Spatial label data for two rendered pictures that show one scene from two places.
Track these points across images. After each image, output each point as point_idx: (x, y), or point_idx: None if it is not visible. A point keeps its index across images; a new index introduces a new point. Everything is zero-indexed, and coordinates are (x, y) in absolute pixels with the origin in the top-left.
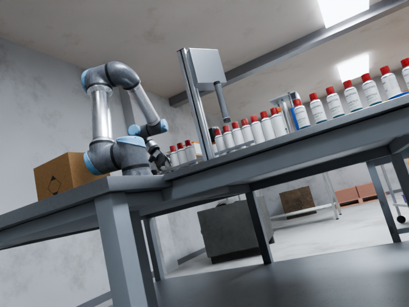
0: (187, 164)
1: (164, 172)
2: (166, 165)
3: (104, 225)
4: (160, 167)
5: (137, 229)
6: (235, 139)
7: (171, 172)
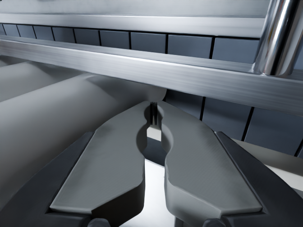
0: (2, 35)
1: (184, 56)
2: (136, 156)
3: None
4: (253, 220)
5: None
6: None
7: (144, 102)
